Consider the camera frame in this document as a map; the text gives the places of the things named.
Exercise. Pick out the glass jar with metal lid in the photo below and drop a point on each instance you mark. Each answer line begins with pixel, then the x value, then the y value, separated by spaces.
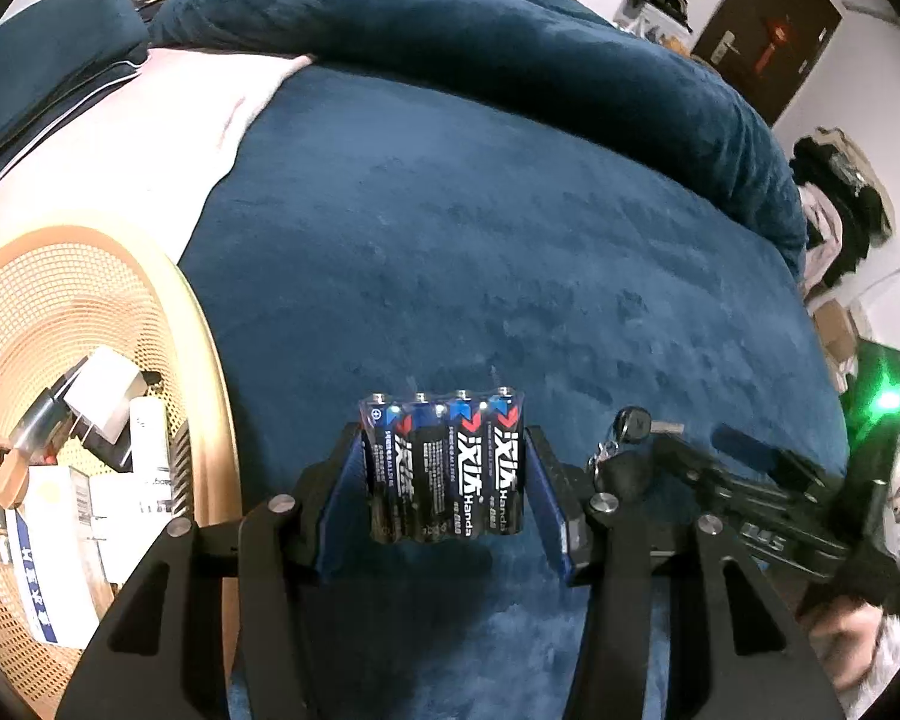
pixel 42 430

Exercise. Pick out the dark blue velvet blanket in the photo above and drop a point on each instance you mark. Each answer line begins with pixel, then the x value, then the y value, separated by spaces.
pixel 476 193

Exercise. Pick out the pink blanket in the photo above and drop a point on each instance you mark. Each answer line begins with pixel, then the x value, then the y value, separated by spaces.
pixel 141 164

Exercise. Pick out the white cylindrical bottle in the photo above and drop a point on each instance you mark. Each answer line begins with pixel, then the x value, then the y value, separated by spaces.
pixel 150 454

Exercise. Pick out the brown door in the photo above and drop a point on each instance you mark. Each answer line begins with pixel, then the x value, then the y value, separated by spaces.
pixel 765 49

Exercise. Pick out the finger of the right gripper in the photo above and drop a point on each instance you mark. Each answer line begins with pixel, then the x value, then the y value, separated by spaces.
pixel 782 526
pixel 788 469

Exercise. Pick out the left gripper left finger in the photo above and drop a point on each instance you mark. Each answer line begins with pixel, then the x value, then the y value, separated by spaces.
pixel 159 651

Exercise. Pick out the white power adapter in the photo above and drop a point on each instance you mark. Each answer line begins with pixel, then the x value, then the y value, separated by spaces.
pixel 103 389

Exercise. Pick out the white blue medicine box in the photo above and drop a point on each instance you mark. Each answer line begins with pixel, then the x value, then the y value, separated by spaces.
pixel 59 572

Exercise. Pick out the dark blue pillow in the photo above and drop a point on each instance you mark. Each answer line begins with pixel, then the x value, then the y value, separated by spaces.
pixel 52 48

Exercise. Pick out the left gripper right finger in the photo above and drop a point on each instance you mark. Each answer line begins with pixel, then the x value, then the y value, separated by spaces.
pixel 735 650

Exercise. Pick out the pack of AA batteries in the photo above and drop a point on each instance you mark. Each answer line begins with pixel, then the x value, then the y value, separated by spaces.
pixel 444 466

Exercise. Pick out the black key with ring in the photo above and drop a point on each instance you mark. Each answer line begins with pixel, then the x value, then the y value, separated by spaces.
pixel 621 464

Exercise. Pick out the person's right hand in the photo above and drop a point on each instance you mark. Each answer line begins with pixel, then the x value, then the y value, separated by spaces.
pixel 858 646

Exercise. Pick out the small jar with orange lid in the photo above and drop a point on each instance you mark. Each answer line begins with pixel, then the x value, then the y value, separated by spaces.
pixel 14 479

